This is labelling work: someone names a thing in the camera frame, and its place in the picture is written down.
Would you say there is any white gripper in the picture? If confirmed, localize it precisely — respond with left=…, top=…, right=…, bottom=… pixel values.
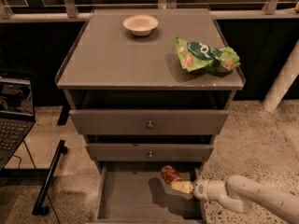
left=170, top=179, right=227, bottom=202

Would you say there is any red coke can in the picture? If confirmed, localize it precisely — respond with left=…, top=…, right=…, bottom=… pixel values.
left=161, top=165, right=182, bottom=184

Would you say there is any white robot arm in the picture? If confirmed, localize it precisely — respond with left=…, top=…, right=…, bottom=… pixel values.
left=185, top=102, right=299, bottom=224

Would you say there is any grey middle drawer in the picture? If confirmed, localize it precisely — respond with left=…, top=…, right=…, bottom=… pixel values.
left=86, top=143, right=213, bottom=162

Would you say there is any grey open bottom drawer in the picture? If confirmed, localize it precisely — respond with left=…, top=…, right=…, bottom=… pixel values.
left=95, top=161, right=205, bottom=224

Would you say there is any grey drawer cabinet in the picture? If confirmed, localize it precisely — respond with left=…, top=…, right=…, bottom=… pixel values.
left=54, top=8, right=246, bottom=224

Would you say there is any grey top drawer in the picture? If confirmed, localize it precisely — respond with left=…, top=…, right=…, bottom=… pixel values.
left=69, top=109, right=228, bottom=135

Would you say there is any green chip bag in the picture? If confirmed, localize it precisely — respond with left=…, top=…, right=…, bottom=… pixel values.
left=175, top=37, right=240, bottom=74

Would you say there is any black laptop stand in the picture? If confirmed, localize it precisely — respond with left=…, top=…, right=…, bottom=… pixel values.
left=0, top=140, right=68, bottom=216

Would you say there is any white bowl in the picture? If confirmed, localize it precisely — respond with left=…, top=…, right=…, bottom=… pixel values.
left=122, top=14, right=159, bottom=36

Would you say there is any black laptop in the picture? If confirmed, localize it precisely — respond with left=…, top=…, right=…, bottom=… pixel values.
left=0, top=69, right=36, bottom=170

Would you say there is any metal railing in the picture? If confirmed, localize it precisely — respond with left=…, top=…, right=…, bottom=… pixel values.
left=0, top=0, right=299, bottom=22

